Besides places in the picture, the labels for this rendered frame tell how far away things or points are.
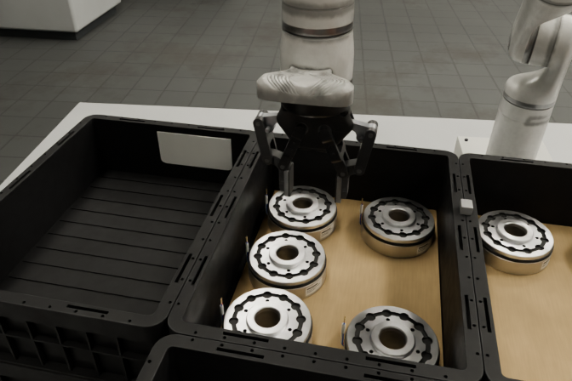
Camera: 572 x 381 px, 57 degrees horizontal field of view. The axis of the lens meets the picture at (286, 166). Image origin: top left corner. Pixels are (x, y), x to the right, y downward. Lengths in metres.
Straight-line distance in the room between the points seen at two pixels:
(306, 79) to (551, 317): 0.44
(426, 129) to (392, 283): 0.69
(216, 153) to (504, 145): 0.55
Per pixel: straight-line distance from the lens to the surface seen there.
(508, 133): 1.08
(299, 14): 0.50
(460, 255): 0.63
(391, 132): 1.33
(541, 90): 1.03
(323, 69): 0.51
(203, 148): 0.87
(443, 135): 1.34
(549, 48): 1.00
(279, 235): 0.73
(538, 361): 0.69
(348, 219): 0.81
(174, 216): 0.84
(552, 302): 0.77
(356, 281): 0.72
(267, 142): 0.59
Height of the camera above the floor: 1.34
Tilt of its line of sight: 33 degrees down
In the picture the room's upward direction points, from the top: straight up
